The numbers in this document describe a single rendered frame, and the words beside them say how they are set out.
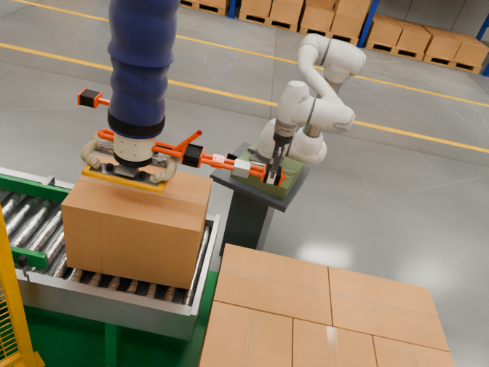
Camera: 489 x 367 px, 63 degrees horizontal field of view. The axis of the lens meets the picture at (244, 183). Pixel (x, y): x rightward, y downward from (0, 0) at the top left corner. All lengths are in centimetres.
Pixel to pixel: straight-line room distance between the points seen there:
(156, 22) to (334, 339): 157
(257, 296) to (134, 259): 63
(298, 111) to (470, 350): 225
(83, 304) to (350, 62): 166
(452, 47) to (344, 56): 762
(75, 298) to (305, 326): 108
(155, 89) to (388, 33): 781
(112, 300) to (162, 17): 121
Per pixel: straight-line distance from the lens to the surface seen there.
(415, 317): 239
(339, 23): 886
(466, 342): 329
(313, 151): 233
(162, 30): 146
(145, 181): 171
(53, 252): 222
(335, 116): 153
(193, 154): 170
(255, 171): 170
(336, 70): 203
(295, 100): 151
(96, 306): 202
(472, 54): 976
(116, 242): 190
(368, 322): 222
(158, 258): 191
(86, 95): 203
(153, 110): 159
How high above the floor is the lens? 216
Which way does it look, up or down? 36 degrees down
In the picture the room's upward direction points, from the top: 14 degrees clockwise
